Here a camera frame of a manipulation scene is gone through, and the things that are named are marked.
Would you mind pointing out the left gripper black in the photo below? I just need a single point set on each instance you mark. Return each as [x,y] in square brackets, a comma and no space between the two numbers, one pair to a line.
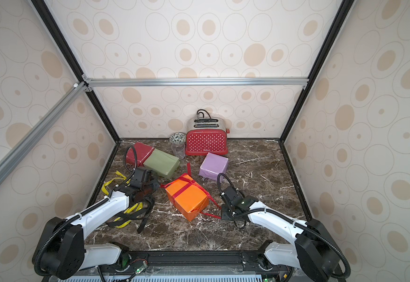
[156,184]

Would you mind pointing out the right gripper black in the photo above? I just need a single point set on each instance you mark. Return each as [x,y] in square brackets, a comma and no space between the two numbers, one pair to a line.
[226,192]

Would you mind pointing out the yellow ribbon of red box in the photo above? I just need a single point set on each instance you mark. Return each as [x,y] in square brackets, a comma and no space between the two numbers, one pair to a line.
[116,197]

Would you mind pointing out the green gift box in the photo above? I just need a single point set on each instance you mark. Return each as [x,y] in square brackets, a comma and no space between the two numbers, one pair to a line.
[162,163]

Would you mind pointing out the black printed ribbon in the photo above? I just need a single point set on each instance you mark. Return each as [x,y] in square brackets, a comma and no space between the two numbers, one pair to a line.
[140,211]

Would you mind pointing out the red gift box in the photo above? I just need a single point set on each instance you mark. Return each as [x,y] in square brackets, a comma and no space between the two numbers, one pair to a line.
[139,153]

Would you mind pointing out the orange gift box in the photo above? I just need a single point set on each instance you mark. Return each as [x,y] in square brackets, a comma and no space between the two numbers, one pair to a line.
[187,197]

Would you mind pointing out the red ribbon bow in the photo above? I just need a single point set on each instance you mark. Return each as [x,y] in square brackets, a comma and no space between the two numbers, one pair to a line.
[191,190]

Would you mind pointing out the purple gift box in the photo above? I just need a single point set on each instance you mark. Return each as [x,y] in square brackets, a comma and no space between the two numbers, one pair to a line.
[213,165]

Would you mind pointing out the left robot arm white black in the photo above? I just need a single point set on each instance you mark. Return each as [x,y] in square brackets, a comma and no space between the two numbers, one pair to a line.
[70,233]

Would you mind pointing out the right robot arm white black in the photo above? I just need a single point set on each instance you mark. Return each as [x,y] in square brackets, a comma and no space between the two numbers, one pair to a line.
[309,247]

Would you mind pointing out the clear plastic cup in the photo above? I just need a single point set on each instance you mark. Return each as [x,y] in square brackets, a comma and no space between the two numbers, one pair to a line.
[179,150]

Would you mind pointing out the patterned ceramic bowl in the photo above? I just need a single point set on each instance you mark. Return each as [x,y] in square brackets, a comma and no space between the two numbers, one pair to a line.
[178,138]

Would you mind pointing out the red polka dot toaster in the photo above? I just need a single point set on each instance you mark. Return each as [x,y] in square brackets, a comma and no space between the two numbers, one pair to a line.
[206,135]

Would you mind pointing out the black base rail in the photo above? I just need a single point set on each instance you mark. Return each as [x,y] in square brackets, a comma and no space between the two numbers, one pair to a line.
[191,259]

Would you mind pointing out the left aluminium frame bar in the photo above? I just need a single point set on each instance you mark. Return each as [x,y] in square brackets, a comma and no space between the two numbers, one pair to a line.
[16,154]

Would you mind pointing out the horizontal aluminium frame bar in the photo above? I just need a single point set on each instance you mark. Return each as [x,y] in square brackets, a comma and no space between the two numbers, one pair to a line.
[187,82]

